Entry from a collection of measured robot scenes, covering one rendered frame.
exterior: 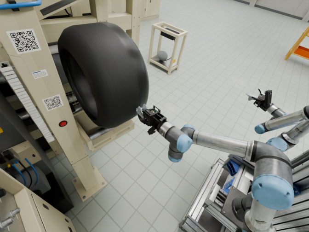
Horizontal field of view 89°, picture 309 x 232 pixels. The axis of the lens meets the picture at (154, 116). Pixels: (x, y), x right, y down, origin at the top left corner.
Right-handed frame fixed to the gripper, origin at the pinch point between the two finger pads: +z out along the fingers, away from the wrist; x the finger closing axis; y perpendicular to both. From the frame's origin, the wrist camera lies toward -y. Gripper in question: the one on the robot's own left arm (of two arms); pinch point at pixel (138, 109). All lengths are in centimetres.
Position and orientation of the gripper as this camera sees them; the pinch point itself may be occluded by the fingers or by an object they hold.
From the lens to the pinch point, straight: 88.9
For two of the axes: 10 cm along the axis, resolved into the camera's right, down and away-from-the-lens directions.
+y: 0.5, -7.4, -6.7
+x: -7.4, 4.3, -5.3
